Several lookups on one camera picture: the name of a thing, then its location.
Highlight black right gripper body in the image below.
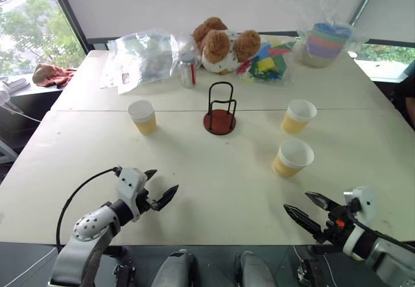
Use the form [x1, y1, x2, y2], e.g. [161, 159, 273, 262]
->
[313, 201, 361, 246]

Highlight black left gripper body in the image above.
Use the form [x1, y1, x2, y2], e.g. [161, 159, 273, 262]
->
[132, 187, 160, 223]

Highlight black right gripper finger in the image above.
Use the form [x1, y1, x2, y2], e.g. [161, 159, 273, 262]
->
[283, 203, 326, 235]
[304, 191, 332, 211]

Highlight yellow and white paper cup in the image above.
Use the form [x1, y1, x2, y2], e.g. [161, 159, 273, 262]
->
[127, 99, 159, 136]
[280, 98, 318, 135]
[272, 138, 315, 179]

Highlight dark rounded grey shape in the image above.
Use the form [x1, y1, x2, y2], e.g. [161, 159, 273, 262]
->
[151, 249, 199, 287]
[234, 251, 277, 287]

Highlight small clear jar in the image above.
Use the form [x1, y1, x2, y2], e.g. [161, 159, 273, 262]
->
[180, 60, 198, 89]

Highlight clear plastic bag with contents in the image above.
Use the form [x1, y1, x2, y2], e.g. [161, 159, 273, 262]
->
[99, 27, 199, 97]

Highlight person in dark clothing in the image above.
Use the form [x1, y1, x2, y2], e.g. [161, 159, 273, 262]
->
[391, 62, 415, 133]

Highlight reddish brown cloth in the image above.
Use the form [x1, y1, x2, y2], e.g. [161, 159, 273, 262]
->
[32, 63, 77, 89]

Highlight brown and white plush toy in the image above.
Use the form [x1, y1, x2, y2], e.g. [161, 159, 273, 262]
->
[192, 16, 263, 75]

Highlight bag of colourful toy pieces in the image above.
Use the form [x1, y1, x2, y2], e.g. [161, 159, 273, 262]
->
[235, 38, 298, 86]

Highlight bagged stack of coloured bowls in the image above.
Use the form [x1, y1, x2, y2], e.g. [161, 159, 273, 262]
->
[297, 22, 355, 69]

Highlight white objects on side desk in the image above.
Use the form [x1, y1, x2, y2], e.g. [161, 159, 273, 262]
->
[0, 75, 30, 107]

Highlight white roller blind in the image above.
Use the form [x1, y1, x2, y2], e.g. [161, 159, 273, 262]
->
[54, 0, 382, 40]

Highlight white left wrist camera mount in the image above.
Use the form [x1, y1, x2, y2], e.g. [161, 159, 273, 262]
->
[115, 166, 148, 219]

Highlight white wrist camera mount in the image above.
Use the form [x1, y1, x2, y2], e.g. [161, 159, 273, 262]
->
[343, 185, 378, 224]
[115, 166, 148, 219]

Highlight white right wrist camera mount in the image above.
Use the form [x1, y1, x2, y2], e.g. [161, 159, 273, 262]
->
[343, 185, 378, 224]

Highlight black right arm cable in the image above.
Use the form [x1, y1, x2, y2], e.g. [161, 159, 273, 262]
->
[346, 209, 415, 249]

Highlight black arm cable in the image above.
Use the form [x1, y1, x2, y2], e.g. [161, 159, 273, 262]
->
[55, 167, 123, 255]
[346, 209, 415, 249]

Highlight small black bracket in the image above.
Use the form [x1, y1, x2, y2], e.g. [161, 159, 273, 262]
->
[113, 263, 136, 287]
[296, 257, 318, 287]

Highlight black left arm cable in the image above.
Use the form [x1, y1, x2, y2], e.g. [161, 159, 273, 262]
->
[55, 167, 123, 255]

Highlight red cup holder stand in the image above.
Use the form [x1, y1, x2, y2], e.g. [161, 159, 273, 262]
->
[202, 82, 237, 137]

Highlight thin white cable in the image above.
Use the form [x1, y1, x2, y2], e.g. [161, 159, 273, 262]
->
[18, 244, 60, 283]

